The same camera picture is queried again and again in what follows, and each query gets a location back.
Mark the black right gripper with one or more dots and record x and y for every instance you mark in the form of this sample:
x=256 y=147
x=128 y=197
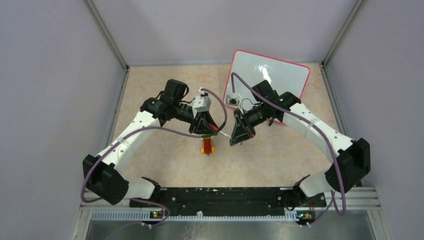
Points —
x=243 y=130

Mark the red and white marker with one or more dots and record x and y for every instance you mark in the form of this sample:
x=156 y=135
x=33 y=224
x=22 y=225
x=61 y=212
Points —
x=221 y=132

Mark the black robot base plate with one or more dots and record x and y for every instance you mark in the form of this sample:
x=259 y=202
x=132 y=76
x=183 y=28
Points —
x=234 y=201

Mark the white cable duct strip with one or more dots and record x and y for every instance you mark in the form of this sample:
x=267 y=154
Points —
x=147 y=216

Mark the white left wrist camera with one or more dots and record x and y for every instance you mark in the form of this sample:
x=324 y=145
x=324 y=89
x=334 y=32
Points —
x=201 y=104

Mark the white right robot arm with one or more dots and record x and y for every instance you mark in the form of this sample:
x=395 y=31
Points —
x=350 y=159

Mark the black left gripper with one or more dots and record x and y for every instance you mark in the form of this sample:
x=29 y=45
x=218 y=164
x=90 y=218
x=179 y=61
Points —
x=204 y=124

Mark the pink framed whiteboard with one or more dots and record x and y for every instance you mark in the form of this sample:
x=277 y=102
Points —
x=253 y=68

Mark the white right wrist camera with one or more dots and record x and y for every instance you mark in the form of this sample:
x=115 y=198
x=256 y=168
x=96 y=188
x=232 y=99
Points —
x=233 y=100

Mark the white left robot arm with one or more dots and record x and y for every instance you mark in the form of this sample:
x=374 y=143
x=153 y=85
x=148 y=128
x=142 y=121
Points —
x=169 y=112

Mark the red toy brick car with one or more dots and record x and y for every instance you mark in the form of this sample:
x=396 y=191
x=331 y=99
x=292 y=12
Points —
x=207 y=146

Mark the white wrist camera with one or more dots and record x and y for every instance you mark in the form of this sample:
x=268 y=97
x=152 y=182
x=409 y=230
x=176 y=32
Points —
x=233 y=100
x=201 y=104

